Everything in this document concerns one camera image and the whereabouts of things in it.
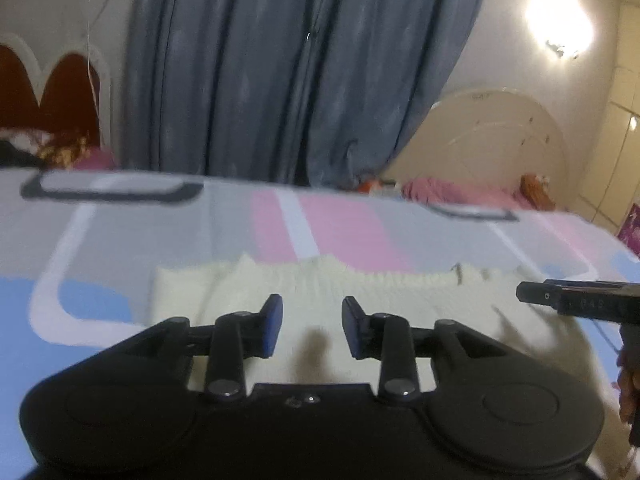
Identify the person right hand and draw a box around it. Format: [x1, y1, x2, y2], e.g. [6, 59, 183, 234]
[616, 348, 637, 424]

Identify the wall lamp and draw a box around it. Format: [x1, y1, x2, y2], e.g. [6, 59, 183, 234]
[544, 40, 582, 60]

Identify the cream arched headboard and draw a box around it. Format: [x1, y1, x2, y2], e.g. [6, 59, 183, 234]
[382, 89, 570, 206]

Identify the white wall cable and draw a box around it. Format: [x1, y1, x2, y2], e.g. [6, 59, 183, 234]
[71, 0, 122, 106]

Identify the red white heart headboard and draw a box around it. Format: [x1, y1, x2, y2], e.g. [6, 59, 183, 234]
[1, 32, 112, 148]

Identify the cream knit sweater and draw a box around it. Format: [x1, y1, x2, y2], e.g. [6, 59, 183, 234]
[150, 252, 624, 461]

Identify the cream wardrobe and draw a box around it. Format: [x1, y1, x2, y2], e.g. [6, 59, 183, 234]
[570, 3, 639, 235]

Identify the blue grey curtain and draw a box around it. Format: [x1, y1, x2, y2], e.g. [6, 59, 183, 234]
[120, 0, 483, 188]

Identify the orange plush toy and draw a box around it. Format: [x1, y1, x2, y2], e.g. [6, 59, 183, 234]
[520, 174, 555, 211]

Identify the patterned pink blue bedsheet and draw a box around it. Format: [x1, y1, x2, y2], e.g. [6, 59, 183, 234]
[1, 170, 639, 479]

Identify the pink blanket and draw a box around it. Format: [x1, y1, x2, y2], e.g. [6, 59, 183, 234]
[401, 177, 533, 210]

